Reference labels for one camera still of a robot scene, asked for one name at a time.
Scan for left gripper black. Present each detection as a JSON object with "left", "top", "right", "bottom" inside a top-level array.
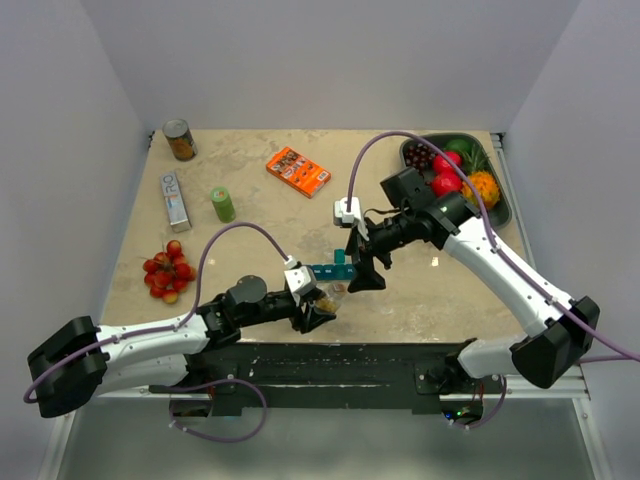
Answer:
[{"left": 239, "top": 286, "right": 335, "bottom": 333}]

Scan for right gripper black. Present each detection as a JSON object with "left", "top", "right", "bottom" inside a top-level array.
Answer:
[{"left": 345, "top": 209, "right": 417, "bottom": 293}]

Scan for clear pill bottle yellow capsules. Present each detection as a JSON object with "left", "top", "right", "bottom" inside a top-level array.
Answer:
[{"left": 315, "top": 283, "right": 345, "bottom": 313}]

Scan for teal weekly pill organizer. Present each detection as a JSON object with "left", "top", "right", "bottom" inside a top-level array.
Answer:
[{"left": 310, "top": 249, "right": 355, "bottom": 282}]

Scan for clear bottle lid orange label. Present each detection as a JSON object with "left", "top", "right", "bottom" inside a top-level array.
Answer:
[{"left": 328, "top": 282, "right": 347, "bottom": 298}]

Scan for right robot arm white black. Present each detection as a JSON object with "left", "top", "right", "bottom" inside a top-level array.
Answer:
[{"left": 333, "top": 167, "right": 600, "bottom": 393}]

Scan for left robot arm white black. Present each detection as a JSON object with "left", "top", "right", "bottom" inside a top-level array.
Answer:
[{"left": 23, "top": 274, "right": 337, "bottom": 418}]

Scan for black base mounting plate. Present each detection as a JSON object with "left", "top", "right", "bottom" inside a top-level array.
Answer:
[{"left": 170, "top": 342, "right": 501, "bottom": 416}]

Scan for orange cardboard box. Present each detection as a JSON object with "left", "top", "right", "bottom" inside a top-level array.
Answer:
[{"left": 266, "top": 147, "right": 332, "bottom": 198}]

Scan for lower red pomegranate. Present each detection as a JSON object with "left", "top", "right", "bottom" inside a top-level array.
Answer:
[{"left": 431, "top": 171, "right": 462, "bottom": 197}]

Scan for red pomegranate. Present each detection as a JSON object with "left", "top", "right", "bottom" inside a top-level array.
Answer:
[
  {"left": 431, "top": 171, "right": 462, "bottom": 197},
  {"left": 432, "top": 151, "right": 462, "bottom": 174}
]

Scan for dark purple grape bunch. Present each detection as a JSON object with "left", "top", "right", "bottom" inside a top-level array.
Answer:
[{"left": 401, "top": 141, "right": 437, "bottom": 174}]

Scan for upper red pomegranate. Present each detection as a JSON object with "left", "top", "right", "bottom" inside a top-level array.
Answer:
[{"left": 432, "top": 151, "right": 462, "bottom": 174}]

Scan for green cylindrical container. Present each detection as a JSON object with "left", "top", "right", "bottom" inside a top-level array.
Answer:
[{"left": 210, "top": 186, "right": 236, "bottom": 223}]

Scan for orange spiky kiwano fruit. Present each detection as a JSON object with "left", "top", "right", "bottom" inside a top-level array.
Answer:
[{"left": 461, "top": 171, "right": 501, "bottom": 210}]

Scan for red cherry bunch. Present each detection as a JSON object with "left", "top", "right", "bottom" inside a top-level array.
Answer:
[{"left": 142, "top": 239, "right": 198, "bottom": 305}]

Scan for green lime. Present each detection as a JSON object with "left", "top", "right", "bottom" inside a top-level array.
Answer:
[{"left": 445, "top": 138, "right": 472, "bottom": 155}]

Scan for dark grey fruit tray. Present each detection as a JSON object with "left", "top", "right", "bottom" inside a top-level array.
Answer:
[{"left": 400, "top": 133, "right": 511, "bottom": 228}]

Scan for silver toothpaste box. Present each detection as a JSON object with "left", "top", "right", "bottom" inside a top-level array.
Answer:
[{"left": 160, "top": 171, "right": 192, "bottom": 233}]

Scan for tin can fruit label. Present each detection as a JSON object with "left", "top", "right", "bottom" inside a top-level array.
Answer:
[{"left": 162, "top": 119, "right": 198, "bottom": 161}]

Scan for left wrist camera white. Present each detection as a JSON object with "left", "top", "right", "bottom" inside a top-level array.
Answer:
[{"left": 284, "top": 255, "right": 317, "bottom": 296}]

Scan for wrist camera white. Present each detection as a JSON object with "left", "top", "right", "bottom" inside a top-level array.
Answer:
[
  {"left": 284, "top": 255, "right": 317, "bottom": 296},
  {"left": 333, "top": 197, "right": 369, "bottom": 240}
]

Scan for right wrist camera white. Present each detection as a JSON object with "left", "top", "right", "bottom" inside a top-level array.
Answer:
[{"left": 333, "top": 197, "right": 369, "bottom": 240}]

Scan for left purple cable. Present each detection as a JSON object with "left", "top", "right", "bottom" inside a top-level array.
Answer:
[{"left": 22, "top": 222, "right": 296, "bottom": 443}]

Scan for purple cable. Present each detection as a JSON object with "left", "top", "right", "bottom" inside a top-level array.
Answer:
[
  {"left": 22, "top": 222, "right": 296, "bottom": 443},
  {"left": 347, "top": 131, "right": 640, "bottom": 431}
]

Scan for aluminium frame rail right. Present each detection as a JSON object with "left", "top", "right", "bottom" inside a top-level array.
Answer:
[{"left": 490, "top": 133, "right": 536, "bottom": 267}]

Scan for aluminium frame rail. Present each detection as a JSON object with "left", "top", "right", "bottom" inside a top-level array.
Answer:
[
  {"left": 40, "top": 369, "right": 612, "bottom": 479},
  {"left": 490, "top": 133, "right": 536, "bottom": 267}
]

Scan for aluminium frame rail front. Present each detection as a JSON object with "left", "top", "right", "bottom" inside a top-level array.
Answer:
[{"left": 40, "top": 369, "right": 612, "bottom": 479}]

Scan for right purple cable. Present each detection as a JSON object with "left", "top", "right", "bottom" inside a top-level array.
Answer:
[{"left": 347, "top": 131, "right": 640, "bottom": 431}]

